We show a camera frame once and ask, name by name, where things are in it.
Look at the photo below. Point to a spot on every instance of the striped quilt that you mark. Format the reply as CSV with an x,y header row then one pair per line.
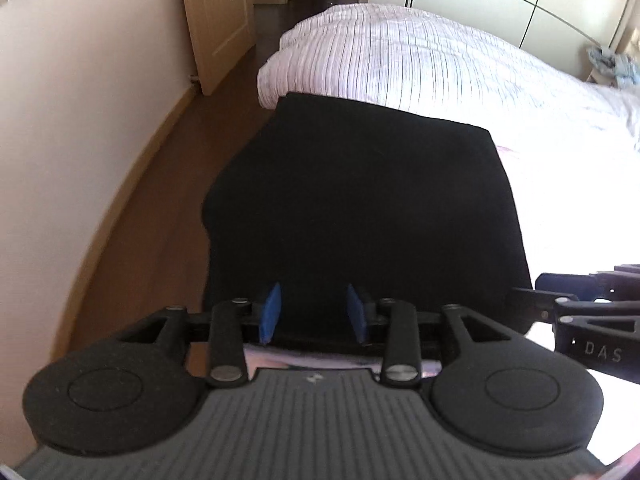
x,y
400,55

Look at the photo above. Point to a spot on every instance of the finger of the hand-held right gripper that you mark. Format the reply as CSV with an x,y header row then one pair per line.
x,y
530,305
565,281

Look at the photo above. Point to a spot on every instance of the blue cloth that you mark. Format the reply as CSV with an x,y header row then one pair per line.
x,y
615,65

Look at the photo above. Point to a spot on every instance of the pink floral blanket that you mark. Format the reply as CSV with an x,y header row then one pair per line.
x,y
565,220

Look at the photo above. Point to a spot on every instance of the black garment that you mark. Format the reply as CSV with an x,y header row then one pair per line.
x,y
360,200

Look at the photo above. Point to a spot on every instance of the wooden door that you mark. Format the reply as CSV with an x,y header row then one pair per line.
x,y
220,10

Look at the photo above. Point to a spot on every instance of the white wardrobe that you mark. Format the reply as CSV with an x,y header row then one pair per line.
x,y
500,0

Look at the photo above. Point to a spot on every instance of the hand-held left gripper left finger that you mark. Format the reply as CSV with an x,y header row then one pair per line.
x,y
271,310

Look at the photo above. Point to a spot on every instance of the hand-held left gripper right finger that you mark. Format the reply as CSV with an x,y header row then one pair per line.
x,y
356,312

